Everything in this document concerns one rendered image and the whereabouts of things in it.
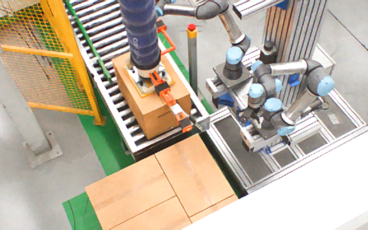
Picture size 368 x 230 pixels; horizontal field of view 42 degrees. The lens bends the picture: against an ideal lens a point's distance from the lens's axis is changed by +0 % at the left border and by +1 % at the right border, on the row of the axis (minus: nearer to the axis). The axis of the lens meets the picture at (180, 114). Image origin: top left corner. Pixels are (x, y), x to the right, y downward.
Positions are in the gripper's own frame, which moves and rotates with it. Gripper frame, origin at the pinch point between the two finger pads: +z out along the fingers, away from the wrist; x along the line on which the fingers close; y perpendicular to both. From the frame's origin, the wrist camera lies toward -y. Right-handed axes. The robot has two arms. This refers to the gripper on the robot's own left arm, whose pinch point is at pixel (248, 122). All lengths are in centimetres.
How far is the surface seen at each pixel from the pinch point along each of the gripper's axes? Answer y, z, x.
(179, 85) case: 22, 48, 73
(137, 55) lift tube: 5, 12, 97
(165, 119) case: 0, 68, 72
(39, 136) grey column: -61, 113, 170
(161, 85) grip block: 6, 33, 77
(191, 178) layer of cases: -21, 88, 31
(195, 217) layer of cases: -44, 88, 10
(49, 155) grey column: -64, 141, 166
